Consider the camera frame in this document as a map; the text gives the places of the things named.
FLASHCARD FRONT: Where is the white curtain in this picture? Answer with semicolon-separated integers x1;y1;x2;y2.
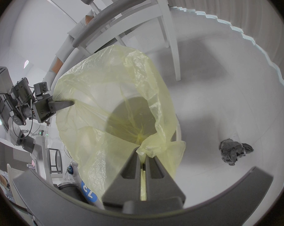
168;0;284;174

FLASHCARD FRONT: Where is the black plastic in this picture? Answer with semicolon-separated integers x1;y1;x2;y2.
219;138;254;166

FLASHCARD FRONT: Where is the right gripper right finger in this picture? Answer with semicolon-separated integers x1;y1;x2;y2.
142;156;187;207

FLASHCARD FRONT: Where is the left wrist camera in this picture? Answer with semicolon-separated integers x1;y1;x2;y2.
33;81;48;96

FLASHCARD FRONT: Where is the yellow plastic bag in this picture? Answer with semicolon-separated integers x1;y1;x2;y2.
52;44;187;203

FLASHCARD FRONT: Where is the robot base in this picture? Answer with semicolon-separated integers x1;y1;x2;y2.
29;133;105;210

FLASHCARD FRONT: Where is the grey and white chair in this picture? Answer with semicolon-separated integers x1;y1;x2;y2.
67;0;181;82

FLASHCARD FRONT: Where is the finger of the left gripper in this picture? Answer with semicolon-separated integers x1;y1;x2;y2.
49;100;75;113

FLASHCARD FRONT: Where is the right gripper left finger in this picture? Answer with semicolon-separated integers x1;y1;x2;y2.
102;147;142;207

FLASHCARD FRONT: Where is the white trash bin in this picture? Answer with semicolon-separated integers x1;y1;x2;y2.
69;89;183;197

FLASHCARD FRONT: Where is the pale grey sofa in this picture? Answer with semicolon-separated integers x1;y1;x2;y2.
48;8;98;79

